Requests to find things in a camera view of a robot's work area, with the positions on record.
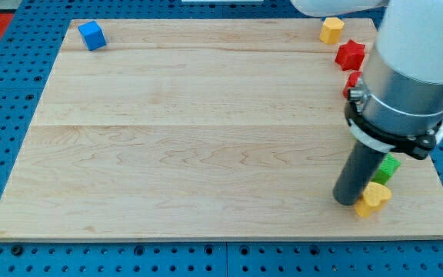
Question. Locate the light wooden board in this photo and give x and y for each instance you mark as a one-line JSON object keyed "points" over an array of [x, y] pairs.
{"points": [[183, 130]]}

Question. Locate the yellow heart block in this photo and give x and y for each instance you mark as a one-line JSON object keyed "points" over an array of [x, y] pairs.
{"points": [[373, 199]]}

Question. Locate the blue perforated table plate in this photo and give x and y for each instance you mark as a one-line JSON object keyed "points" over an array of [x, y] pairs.
{"points": [[27, 51]]}

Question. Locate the yellow hexagon block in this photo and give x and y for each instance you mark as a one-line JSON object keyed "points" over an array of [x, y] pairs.
{"points": [[331, 30]]}

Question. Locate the red block behind arm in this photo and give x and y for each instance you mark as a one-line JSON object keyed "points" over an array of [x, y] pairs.
{"points": [[351, 82]]}

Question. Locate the green block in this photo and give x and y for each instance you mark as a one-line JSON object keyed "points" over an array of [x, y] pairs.
{"points": [[386, 169]]}

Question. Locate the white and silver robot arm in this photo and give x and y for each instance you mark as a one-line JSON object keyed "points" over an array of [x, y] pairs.
{"points": [[397, 104]]}

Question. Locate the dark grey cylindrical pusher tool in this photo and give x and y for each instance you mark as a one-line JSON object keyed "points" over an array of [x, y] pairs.
{"points": [[359, 169]]}

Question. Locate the blue cube block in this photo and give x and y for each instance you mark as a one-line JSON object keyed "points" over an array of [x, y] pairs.
{"points": [[92, 35]]}

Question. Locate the red star block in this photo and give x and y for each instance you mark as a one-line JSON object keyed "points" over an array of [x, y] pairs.
{"points": [[350, 55]]}

